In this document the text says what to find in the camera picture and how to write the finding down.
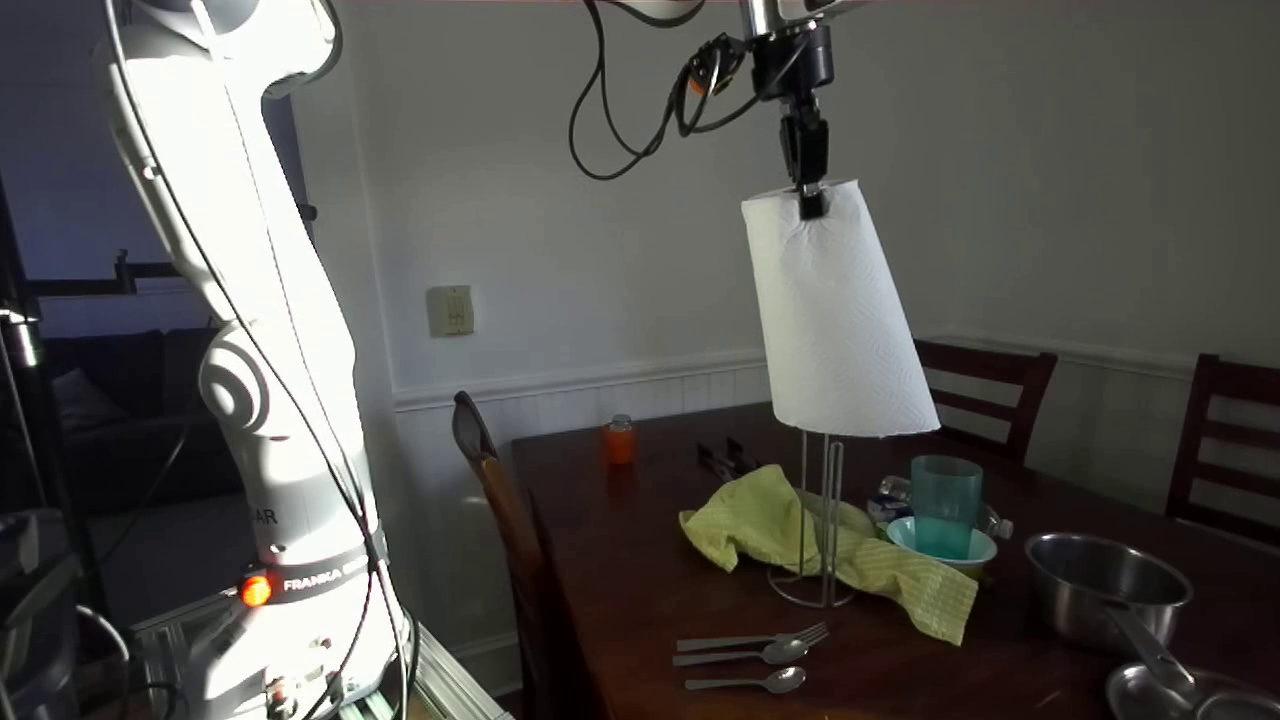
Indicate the stainless steel pot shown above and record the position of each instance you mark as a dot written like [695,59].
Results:
[1100,587]

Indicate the light green dish cloth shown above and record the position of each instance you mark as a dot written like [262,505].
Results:
[761,523]

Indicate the light green bowl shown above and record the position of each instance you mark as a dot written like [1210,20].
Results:
[941,546]

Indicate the metal paper towel holder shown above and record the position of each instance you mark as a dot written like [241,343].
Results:
[827,533]

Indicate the dark wooden chair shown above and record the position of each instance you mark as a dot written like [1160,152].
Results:
[1227,440]
[987,393]
[501,505]

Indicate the teal plastic cup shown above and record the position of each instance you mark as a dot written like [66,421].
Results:
[947,500]

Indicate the white paper towel roll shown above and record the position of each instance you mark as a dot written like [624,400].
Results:
[835,322]

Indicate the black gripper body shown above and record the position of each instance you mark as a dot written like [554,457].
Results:
[801,140]

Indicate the beige wall outlet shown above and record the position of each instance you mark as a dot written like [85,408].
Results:
[449,308]

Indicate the small silver metal spoon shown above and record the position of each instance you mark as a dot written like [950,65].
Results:
[782,683]

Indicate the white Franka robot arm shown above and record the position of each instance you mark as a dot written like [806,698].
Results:
[254,225]

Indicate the orange plastic cup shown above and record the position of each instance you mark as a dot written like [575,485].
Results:
[621,440]

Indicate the dark couch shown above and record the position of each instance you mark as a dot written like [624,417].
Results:
[121,415]

